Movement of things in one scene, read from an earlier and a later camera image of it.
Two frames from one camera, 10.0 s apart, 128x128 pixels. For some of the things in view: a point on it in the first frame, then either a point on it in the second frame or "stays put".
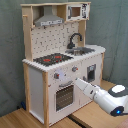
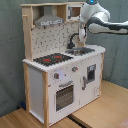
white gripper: (87, 88) → (81, 33)
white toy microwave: (79, 11) stays put
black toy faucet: (72, 45) stays put
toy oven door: (64, 96) stays put
